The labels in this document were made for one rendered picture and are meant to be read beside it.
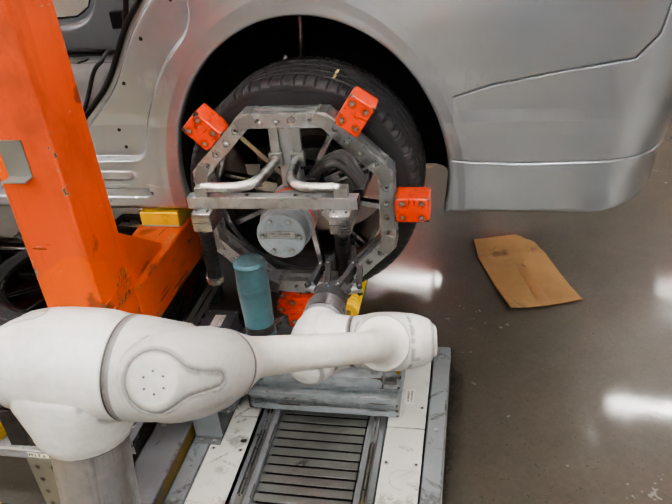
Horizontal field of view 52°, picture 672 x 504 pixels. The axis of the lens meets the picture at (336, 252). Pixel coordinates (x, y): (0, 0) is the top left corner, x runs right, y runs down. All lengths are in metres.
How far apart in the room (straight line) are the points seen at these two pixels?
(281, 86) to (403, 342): 0.82
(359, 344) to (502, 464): 1.19
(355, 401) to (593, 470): 0.75
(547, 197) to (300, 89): 0.74
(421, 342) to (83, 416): 0.65
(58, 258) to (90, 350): 0.95
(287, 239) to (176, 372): 0.99
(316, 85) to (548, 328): 1.46
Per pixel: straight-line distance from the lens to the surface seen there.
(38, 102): 1.60
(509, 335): 2.74
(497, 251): 3.23
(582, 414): 2.46
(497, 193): 1.97
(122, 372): 0.79
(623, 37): 1.86
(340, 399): 2.24
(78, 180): 1.70
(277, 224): 1.70
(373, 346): 1.17
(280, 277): 1.98
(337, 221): 1.57
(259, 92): 1.82
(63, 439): 0.92
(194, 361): 0.78
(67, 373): 0.86
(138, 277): 2.00
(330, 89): 1.78
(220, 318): 2.19
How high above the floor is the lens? 1.67
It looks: 31 degrees down
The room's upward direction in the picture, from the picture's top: 6 degrees counter-clockwise
